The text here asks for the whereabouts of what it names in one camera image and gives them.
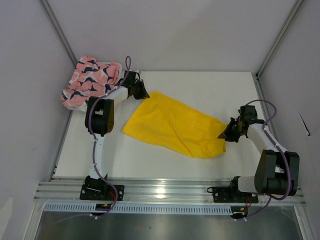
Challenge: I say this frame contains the pink patterned shorts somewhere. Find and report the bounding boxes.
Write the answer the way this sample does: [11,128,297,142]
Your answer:
[60,55,120,111]

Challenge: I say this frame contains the right corner frame post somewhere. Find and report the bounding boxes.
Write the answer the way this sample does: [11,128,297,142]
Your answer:
[255,0,307,80]

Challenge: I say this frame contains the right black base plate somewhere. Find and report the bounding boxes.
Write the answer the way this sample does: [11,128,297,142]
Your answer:
[206,186,259,204]

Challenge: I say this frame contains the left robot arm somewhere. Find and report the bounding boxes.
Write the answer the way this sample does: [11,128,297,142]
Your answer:
[79,70,150,201]

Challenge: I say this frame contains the aluminium mounting rail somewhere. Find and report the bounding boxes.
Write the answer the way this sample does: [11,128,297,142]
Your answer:
[33,177,306,204]

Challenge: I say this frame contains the slotted cable duct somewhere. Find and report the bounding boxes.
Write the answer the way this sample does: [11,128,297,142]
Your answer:
[43,202,233,216]

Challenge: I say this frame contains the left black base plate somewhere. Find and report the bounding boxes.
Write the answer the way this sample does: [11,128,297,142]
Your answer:
[79,184,125,201]

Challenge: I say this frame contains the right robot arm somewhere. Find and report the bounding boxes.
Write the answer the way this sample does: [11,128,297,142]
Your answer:
[217,104,300,202]

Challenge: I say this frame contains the left corner frame post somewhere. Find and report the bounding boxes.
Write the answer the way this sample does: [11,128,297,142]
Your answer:
[38,0,78,67]

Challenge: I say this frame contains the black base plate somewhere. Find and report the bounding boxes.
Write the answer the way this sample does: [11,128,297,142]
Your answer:
[206,186,259,204]
[79,184,125,201]

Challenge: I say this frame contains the corner frame post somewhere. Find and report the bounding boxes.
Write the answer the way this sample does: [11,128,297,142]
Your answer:
[38,0,78,67]
[255,0,307,80]

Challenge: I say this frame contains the white tray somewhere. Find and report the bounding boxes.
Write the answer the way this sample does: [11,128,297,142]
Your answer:
[72,60,124,113]

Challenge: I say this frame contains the yellow shorts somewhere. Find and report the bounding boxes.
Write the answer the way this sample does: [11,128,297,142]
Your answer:
[122,91,227,159]

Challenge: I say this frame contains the right side table rail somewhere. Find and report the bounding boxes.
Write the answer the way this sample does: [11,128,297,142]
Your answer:
[251,72,292,186]

